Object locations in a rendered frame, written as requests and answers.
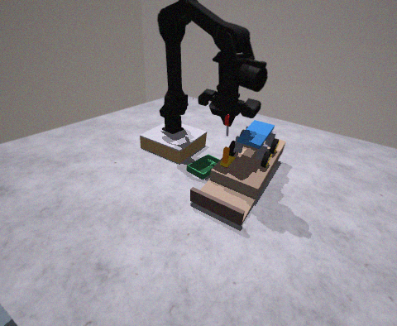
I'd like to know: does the blue trolley with black wheels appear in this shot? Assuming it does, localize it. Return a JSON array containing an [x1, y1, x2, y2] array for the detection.
[[229, 120, 279, 168]]

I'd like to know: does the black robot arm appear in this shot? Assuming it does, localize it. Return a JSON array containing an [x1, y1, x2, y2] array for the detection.
[[158, 0, 267, 134]]

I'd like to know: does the tan wooden ramp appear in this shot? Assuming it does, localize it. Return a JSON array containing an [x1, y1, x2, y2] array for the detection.
[[190, 140, 285, 226]]

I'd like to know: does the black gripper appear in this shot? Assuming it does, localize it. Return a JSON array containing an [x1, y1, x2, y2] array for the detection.
[[198, 81, 261, 127]]

